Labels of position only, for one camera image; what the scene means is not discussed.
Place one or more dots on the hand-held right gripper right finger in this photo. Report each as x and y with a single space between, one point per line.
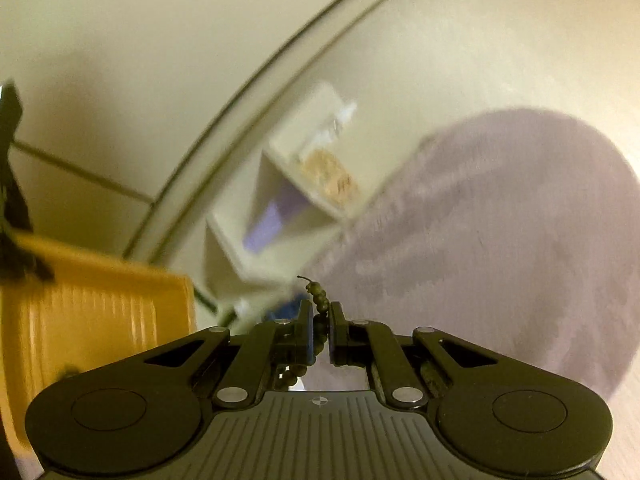
333 332

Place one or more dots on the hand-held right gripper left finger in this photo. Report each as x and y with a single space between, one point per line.
307 332

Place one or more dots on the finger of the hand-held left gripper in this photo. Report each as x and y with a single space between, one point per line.
12 200

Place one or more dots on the brown bead strand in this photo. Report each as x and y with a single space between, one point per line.
320 301

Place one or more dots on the orange ribbed plastic tray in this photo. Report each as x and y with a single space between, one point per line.
100 320

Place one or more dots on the lavender cosmetic tube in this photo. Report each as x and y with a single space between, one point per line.
265 230

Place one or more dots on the white wooden shelf unit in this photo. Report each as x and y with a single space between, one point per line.
225 255

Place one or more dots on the tan patterned object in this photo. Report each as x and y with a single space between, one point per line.
332 177

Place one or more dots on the mauve towel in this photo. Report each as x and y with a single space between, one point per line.
500 235

